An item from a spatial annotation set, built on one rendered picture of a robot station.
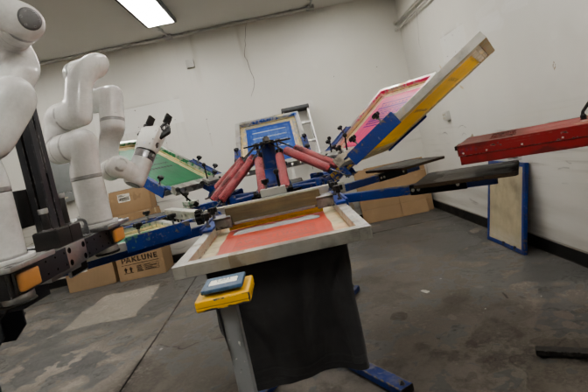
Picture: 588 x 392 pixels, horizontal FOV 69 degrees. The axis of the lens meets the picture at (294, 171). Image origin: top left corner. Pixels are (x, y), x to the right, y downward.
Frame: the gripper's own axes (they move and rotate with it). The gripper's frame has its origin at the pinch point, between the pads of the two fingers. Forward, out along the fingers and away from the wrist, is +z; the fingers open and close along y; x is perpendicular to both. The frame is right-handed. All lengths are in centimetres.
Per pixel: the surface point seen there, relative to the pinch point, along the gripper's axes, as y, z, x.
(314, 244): -70, -42, 13
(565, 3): -142, 163, 140
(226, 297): -63, -63, -12
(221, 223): -10.6, -27.2, 40.1
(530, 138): -123, 31, 81
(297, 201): -38, -12, 51
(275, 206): -29, -15, 48
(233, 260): -50, -51, 4
